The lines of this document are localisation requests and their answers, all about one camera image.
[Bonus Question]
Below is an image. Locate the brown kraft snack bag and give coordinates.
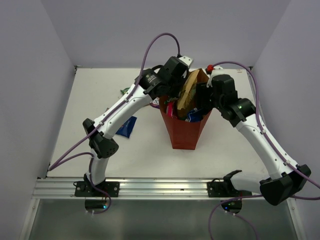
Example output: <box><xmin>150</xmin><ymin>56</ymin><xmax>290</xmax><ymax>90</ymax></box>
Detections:
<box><xmin>176</xmin><ymin>69</ymin><xmax>200</xmax><ymax>120</ymax></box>

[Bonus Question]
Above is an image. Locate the large blue chip bag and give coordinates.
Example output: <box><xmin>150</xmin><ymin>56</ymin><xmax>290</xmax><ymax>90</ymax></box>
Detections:
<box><xmin>185</xmin><ymin>107</ymin><xmax>208</xmax><ymax>123</ymax></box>

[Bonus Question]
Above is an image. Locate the pink snack bag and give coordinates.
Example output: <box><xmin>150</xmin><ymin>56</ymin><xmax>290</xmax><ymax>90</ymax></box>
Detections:
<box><xmin>165</xmin><ymin>101</ymin><xmax>179</xmax><ymax>119</ymax></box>

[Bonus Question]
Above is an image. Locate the red paper bag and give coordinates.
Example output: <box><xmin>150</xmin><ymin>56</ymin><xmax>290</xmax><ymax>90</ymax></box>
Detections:
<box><xmin>159</xmin><ymin>68</ymin><xmax>211</xmax><ymax>150</ymax></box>

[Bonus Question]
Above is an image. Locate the small blue snack bag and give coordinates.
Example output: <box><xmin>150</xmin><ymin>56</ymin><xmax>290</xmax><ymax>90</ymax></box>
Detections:
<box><xmin>116</xmin><ymin>116</ymin><xmax>137</xmax><ymax>139</ymax></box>

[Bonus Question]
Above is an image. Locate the green Fox's candy bag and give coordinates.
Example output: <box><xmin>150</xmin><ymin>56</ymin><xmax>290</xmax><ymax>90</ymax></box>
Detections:
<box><xmin>163</xmin><ymin>96</ymin><xmax>179</xmax><ymax>105</ymax></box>

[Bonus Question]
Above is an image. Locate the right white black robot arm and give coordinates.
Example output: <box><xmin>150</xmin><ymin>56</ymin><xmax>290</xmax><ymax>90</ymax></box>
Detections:
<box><xmin>196</xmin><ymin>74</ymin><xmax>312</xmax><ymax>206</ymax></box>

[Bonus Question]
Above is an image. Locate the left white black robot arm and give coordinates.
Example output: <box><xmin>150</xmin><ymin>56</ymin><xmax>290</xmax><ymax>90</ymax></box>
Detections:
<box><xmin>82</xmin><ymin>56</ymin><xmax>194</xmax><ymax>197</ymax></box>

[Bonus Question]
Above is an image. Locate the purple Fox's candy bag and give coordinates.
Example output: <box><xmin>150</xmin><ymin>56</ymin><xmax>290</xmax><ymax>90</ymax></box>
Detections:
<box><xmin>149</xmin><ymin>97</ymin><xmax>160</xmax><ymax>109</ymax></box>

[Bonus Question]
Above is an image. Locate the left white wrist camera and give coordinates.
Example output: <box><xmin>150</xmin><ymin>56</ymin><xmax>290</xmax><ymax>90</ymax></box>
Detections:
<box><xmin>178</xmin><ymin>55</ymin><xmax>194</xmax><ymax>69</ymax></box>

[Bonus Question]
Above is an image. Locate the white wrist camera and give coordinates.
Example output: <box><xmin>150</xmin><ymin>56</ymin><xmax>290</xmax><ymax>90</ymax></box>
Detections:
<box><xmin>178</xmin><ymin>55</ymin><xmax>194</xmax><ymax>69</ymax></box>
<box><xmin>205</xmin><ymin>64</ymin><xmax>225</xmax><ymax>81</ymax></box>

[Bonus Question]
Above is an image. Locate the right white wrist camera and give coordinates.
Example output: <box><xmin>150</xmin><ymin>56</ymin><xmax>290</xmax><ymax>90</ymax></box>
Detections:
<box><xmin>205</xmin><ymin>64</ymin><xmax>225</xmax><ymax>81</ymax></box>

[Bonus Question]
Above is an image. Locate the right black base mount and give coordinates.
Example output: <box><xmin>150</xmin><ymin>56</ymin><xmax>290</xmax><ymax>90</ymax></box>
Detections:
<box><xmin>206</xmin><ymin>178</ymin><xmax>253</xmax><ymax>214</ymax></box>

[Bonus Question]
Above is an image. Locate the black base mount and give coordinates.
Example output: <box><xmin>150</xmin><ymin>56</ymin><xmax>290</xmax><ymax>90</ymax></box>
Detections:
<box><xmin>206</xmin><ymin>178</ymin><xmax>253</xmax><ymax>214</ymax></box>
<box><xmin>73</xmin><ymin>181</ymin><xmax>120</xmax><ymax>214</ymax></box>

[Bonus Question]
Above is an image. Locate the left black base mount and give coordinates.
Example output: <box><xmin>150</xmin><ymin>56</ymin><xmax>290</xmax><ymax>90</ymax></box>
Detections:
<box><xmin>73</xmin><ymin>181</ymin><xmax>120</xmax><ymax>214</ymax></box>

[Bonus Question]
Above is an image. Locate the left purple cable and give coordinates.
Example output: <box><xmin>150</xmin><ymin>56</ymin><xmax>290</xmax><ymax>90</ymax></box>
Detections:
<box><xmin>47</xmin><ymin>32</ymin><xmax>182</xmax><ymax>215</ymax></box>

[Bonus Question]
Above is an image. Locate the aluminium rail frame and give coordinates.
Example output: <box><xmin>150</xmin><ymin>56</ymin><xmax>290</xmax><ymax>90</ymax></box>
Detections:
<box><xmin>20</xmin><ymin>177</ymin><xmax>307</xmax><ymax>240</ymax></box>

